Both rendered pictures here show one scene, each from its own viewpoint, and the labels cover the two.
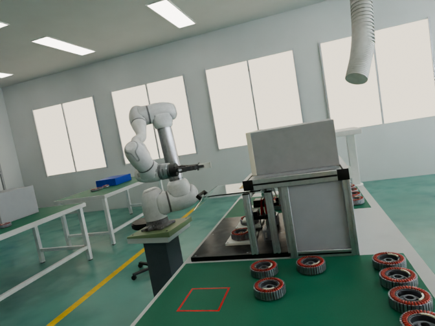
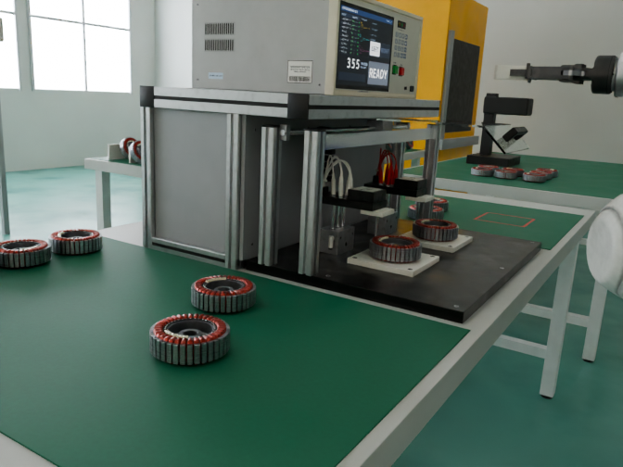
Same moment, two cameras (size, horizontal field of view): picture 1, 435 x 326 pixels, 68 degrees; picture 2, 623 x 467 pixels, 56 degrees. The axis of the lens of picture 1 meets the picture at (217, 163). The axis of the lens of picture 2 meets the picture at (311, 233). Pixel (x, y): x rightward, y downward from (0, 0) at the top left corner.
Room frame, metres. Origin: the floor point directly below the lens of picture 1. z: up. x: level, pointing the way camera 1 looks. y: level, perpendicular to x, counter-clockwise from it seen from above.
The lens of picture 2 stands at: (3.09, 0.00, 1.12)
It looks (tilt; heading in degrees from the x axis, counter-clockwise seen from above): 14 degrees down; 195
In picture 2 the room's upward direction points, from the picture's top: 3 degrees clockwise
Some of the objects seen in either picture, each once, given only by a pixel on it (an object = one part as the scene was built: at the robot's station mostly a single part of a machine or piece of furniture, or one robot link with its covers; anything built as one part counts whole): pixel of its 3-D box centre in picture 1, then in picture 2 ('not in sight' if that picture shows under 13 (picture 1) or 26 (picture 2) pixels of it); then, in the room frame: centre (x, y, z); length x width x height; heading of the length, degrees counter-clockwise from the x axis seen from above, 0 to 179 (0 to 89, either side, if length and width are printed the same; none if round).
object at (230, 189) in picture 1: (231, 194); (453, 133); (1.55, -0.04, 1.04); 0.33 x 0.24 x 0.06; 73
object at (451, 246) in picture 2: (242, 238); (434, 239); (1.64, -0.06, 0.78); 0.15 x 0.15 x 0.01; 73
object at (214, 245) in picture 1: (249, 233); (409, 254); (1.75, -0.11, 0.76); 0.64 x 0.47 x 0.02; 163
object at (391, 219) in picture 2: (268, 232); (382, 221); (1.60, -0.20, 0.80); 0.08 x 0.05 x 0.06; 163
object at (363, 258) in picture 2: (250, 224); (394, 259); (1.87, -0.13, 0.78); 0.15 x 0.15 x 0.01; 73
